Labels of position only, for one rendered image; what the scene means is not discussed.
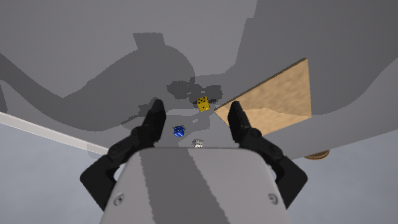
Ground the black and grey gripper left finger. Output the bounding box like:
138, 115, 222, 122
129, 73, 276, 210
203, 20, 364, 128
80, 99, 166, 212

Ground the white die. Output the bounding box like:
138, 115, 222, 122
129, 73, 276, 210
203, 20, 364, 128
194, 139, 202, 147

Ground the tan square mat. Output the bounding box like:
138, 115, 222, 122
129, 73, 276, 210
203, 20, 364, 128
214, 58, 311, 135

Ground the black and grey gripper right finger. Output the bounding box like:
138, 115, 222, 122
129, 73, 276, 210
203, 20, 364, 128
227, 101, 308, 210

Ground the yellow die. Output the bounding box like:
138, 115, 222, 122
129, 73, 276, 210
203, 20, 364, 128
197, 97, 210, 112

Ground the blue die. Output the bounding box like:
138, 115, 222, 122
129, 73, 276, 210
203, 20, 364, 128
174, 126, 184, 137

